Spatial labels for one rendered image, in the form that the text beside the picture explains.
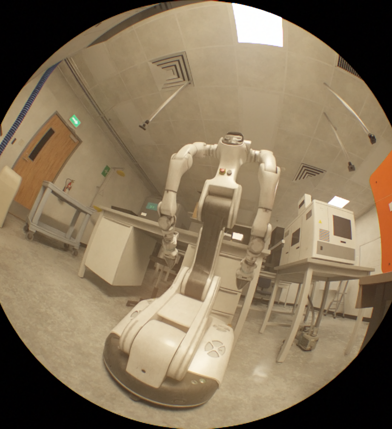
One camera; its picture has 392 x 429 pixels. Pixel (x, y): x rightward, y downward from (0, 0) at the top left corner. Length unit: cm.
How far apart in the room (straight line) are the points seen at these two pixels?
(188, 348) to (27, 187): 352
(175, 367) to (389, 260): 78
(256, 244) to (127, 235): 117
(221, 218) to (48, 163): 347
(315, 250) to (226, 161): 97
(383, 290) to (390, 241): 17
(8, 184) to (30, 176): 138
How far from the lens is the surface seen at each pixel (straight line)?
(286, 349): 139
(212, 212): 74
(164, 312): 63
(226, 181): 83
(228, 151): 92
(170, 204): 71
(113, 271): 152
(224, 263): 113
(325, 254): 138
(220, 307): 115
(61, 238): 260
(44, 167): 363
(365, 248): 479
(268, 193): 65
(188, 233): 116
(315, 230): 137
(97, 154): 418
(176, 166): 75
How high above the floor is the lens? 64
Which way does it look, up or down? 20 degrees up
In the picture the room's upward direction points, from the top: 19 degrees clockwise
